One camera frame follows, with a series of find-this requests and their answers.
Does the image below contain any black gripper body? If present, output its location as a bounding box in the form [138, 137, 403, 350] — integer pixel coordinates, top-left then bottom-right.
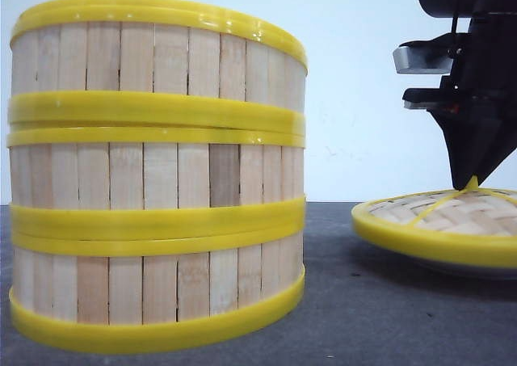
[402, 12, 516, 116]

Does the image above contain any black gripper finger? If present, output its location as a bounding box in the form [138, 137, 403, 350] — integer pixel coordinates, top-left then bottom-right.
[473, 108, 516, 183]
[436, 113, 478, 190]

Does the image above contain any woven bamboo steamer lid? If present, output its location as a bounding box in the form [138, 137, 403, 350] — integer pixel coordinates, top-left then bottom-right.
[351, 178, 516, 271]

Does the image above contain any bamboo steamer basket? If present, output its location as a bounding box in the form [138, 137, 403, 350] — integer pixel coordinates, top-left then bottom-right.
[7, 127, 305, 257]
[7, 0, 307, 147]
[9, 233, 305, 354]

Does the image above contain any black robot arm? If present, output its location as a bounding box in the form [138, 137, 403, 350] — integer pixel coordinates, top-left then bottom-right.
[393, 0, 516, 190]

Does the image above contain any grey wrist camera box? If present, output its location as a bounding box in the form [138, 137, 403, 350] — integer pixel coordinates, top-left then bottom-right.
[393, 44, 453, 74]

